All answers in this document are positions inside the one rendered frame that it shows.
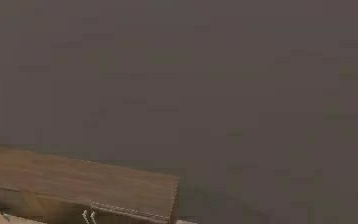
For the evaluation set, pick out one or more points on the brown wooden table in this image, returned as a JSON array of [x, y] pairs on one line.
[[87, 180]]

